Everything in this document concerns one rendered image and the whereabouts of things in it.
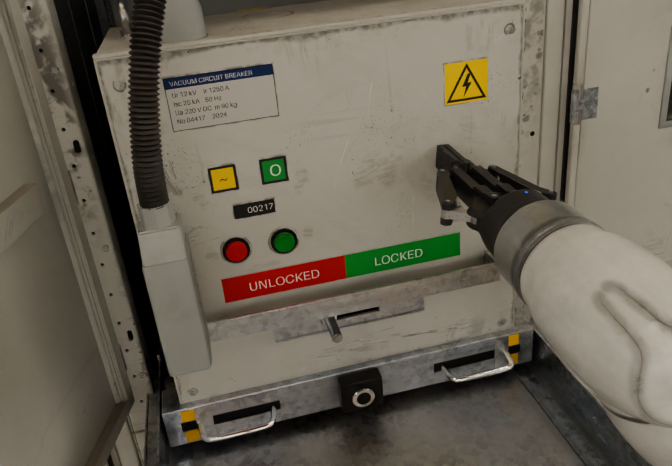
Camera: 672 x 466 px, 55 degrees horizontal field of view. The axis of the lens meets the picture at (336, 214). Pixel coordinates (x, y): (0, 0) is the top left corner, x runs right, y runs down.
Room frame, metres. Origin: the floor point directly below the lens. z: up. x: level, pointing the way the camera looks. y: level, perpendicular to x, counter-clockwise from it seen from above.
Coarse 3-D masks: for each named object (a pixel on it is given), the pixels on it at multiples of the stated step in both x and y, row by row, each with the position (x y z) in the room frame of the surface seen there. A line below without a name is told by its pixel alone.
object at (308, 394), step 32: (416, 352) 0.74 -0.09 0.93; (448, 352) 0.74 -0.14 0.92; (480, 352) 0.75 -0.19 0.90; (512, 352) 0.76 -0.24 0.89; (288, 384) 0.70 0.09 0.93; (320, 384) 0.71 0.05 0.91; (384, 384) 0.73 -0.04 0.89; (416, 384) 0.73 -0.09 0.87; (224, 416) 0.68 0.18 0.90; (256, 416) 0.69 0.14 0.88; (288, 416) 0.70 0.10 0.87
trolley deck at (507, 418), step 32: (448, 384) 0.76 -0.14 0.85; (480, 384) 0.75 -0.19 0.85; (512, 384) 0.74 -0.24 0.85; (320, 416) 0.72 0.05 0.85; (352, 416) 0.71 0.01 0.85; (384, 416) 0.71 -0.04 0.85; (416, 416) 0.70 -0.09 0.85; (448, 416) 0.69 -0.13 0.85; (480, 416) 0.69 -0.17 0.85; (512, 416) 0.68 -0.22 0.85; (544, 416) 0.67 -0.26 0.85; (224, 448) 0.68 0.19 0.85; (256, 448) 0.67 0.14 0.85; (288, 448) 0.66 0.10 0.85; (320, 448) 0.66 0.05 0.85; (352, 448) 0.65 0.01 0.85; (384, 448) 0.65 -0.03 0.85; (416, 448) 0.64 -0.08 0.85; (448, 448) 0.63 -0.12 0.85; (480, 448) 0.63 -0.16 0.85; (512, 448) 0.62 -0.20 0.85; (544, 448) 0.62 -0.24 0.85
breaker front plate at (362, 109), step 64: (192, 64) 0.70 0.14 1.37; (256, 64) 0.72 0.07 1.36; (320, 64) 0.73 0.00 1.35; (384, 64) 0.74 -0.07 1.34; (512, 64) 0.77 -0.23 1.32; (128, 128) 0.69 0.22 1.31; (256, 128) 0.71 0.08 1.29; (320, 128) 0.73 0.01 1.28; (384, 128) 0.74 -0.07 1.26; (448, 128) 0.76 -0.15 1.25; (512, 128) 0.78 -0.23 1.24; (192, 192) 0.70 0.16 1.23; (256, 192) 0.71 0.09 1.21; (320, 192) 0.73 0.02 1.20; (384, 192) 0.74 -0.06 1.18; (192, 256) 0.69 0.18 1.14; (256, 256) 0.71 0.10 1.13; (320, 256) 0.72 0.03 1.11; (320, 320) 0.72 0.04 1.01; (384, 320) 0.74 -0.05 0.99; (448, 320) 0.76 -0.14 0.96; (512, 320) 0.78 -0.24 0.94; (192, 384) 0.69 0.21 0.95; (256, 384) 0.70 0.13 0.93
